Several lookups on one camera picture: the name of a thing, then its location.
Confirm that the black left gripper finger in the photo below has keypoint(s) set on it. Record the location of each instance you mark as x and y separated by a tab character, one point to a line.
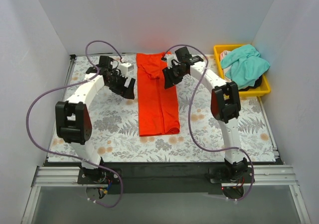
127	94
131	84

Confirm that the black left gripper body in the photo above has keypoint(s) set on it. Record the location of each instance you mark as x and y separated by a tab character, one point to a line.
119	85

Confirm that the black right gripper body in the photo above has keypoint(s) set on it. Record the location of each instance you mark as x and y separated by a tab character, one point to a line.
172	72

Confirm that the orange t-shirt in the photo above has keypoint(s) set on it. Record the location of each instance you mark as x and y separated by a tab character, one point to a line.
158	107

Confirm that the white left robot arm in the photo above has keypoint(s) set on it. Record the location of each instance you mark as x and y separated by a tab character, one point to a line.
73	123

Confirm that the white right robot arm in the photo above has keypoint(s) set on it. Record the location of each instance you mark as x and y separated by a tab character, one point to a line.
225	102

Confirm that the white cream garment in bin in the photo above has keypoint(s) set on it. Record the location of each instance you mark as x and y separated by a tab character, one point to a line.
223	54

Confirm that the teal t-shirt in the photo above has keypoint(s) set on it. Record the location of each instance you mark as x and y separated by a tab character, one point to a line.
244	66

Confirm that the black garment in bin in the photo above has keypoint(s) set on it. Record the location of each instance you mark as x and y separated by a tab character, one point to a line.
256	84

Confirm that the yellow plastic bin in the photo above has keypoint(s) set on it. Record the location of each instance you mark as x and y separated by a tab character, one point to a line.
263	89

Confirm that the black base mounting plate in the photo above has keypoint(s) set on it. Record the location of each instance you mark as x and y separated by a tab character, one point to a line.
163	177

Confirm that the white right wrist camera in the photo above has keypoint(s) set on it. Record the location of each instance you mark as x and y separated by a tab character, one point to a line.
168	59

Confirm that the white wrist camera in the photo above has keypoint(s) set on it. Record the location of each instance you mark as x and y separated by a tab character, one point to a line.
125	68
168	59

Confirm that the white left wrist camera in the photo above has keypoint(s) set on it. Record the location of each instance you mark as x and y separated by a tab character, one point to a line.
125	68

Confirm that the aluminium table edge rail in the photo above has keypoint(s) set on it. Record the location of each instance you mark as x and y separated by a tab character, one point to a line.
166	193

